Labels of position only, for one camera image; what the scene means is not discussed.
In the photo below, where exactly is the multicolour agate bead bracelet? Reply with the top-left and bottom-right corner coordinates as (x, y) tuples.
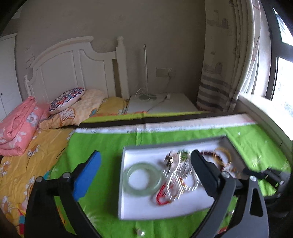
(219, 163), (239, 176)

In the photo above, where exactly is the white pearl necklace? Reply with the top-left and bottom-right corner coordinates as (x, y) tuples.
(163, 157), (202, 202)

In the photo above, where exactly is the silver pearl brooch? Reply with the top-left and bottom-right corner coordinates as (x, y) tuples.
(164, 154), (181, 170)

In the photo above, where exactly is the red string bracelet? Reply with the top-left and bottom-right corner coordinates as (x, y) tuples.
(152, 183), (174, 206)

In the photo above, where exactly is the gold interlocked ring bangle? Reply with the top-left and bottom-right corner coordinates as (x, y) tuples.
(168, 150), (181, 161)

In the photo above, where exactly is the grey jewelry tray box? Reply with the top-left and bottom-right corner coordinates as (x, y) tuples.
(118, 135), (246, 220)

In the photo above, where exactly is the green cartoon cloth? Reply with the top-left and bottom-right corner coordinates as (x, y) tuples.
(51, 112), (292, 237)

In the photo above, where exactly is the green jade bangle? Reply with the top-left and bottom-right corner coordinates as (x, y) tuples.
(123, 163), (163, 197)

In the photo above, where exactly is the yellow floral bedsheet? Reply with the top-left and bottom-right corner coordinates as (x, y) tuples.
(0, 96), (128, 236)

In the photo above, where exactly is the patterned round cushion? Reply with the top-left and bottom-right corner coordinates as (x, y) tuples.
(49, 87), (85, 115)

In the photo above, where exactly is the small loose pearl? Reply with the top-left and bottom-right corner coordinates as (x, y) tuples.
(135, 228), (146, 237)

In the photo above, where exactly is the pink folded quilt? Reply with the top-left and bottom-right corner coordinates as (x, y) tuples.
(0, 96), (49, 157)

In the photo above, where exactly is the window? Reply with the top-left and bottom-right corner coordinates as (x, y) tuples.
(261, 1), (292, 116)

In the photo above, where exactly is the white nightstand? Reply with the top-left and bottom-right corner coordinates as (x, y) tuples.
(126, 93), (198, 114)

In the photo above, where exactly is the white upright lamp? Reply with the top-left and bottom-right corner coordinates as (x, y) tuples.
(138, 44), (157, 101)

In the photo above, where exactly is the white wardrobe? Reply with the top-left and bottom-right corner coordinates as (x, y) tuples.
(0, 33), (22, 120)

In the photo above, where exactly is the white bed headboard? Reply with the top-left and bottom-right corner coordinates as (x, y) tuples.
(24, 36), (130, 103)

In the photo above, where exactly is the beige striped curtain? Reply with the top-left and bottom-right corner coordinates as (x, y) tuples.
(196, 0), (272, 113)

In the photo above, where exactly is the wall socket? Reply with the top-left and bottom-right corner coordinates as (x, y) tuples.
(156, 67), (173, 77)

